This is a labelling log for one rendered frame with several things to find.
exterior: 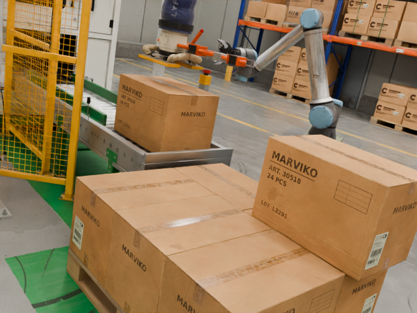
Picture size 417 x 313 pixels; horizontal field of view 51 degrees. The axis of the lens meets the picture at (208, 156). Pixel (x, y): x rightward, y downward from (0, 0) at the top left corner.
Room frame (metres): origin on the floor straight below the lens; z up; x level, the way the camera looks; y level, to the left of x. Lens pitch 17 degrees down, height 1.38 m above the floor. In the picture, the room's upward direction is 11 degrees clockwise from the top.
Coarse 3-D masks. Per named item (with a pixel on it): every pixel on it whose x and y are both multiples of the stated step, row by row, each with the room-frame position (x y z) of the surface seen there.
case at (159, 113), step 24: (120, 96) 2.94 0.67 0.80; (144, 96) 2.73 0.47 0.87; (168, 96) 2.54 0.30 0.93; (192, 96) 2.65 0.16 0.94; (216, 96) 2.78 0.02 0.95; (120, 120) 2.91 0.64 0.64; (144, 120) 2.70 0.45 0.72; (168, 120) 2.55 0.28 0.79; (192, 120) 2.67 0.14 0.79; (144, 144) 2.67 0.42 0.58; (168, 144) 2.57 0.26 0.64; (192, 144) 2.70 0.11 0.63
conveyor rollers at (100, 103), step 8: (64, 88) 4.09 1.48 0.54; (88, 96) 3.97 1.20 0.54; (96, 96) 4.02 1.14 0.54; (96, 104) 3.65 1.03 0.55; (104, 104) 3.71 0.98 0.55; (112, 104) 3.76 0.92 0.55; (104, 112) 3.41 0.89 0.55; (112, 112) 3.47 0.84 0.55; (112, 120) 3.25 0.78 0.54; (112, 128) 3.05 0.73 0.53; (120, 136) 2.90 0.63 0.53; (136, 144) 2.78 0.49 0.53
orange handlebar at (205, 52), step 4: (180, 44) 2.80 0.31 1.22; (188, 44) 3.02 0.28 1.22; (184, 48) 2.77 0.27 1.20; (200, 52) 2.65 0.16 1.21; (204, 52) 2.62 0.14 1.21; (208, 52) 2.60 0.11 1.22; (212, 52) 2.59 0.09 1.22; (212, 56) 2.58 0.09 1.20; (224, 56) 2.51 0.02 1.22; (240, 60) 2.42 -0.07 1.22; (244, 60) 2.43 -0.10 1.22; (244, 64) 2.44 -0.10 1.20
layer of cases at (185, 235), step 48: (96, 192) 1.87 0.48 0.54; (144, 192) 1.98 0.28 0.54; (192, 192) 2.09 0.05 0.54; (240, 192) 2.22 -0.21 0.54; (96, 240) 1.81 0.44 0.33; (144, 240) 1.54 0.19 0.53; (192, 240) 1.58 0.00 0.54; (240, 240) 1.66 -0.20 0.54; (288, 240) 1.74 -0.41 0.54; (144, 288) 1.50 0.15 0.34; (192, 288) 1.30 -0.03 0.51; (240, 288) 1.31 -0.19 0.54; (288, 288) 1.36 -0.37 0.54; (336, 288) 1.52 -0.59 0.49
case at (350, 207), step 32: (288, 160) 1.84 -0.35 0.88; (320, 160) 1.73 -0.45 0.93; (352, 160) 1.79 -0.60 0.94; (384, 160) 1.90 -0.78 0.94; (256, 192) 1.94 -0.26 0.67; (288, 192) 1.81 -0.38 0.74; (320, 192) 1.70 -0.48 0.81; (352, 192) 1.60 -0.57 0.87; (384, 192) 1.51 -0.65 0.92; (416, 192) 1.68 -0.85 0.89; (288, 224) 1.78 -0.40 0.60; (320, 224) 1.67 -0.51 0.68; (352, 224) 1.57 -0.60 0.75; (384, 224) 1.54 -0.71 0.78; (416, 224) 1.75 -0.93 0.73; (320, 256) 1.64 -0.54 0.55; (352, 256) 1.54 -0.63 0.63; (384, 256) 1.61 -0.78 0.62
